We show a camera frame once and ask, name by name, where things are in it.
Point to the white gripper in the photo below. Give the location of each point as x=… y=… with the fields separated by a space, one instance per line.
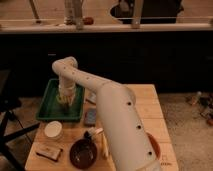
x=66 y=87

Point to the yellow-green cup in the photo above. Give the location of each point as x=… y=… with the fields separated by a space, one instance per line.
x=65 y=100

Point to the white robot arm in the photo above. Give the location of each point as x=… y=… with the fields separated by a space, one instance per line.
x=128 y=142

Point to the green plastic tray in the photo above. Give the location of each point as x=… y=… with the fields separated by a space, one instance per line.
x=51 y=109

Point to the grey blue wedge object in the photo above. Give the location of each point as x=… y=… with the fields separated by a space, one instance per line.
x=91 y=97

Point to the blue sponge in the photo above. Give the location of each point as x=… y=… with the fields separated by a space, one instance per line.
x=90 y=117

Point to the white round container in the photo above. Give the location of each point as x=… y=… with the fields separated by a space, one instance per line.
x=53 y=130

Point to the dark brown bowl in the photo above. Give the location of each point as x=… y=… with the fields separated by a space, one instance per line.
x=83 y=153

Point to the wooden block with label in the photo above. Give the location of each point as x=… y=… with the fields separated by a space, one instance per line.
x=50 y=152

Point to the red object on counter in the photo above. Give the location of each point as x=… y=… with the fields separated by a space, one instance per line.
x=88 y=21

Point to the yellow corn cob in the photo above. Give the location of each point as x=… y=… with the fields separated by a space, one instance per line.
x=105 y=149

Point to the orange plate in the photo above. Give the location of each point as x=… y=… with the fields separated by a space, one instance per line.
x=155 y=145

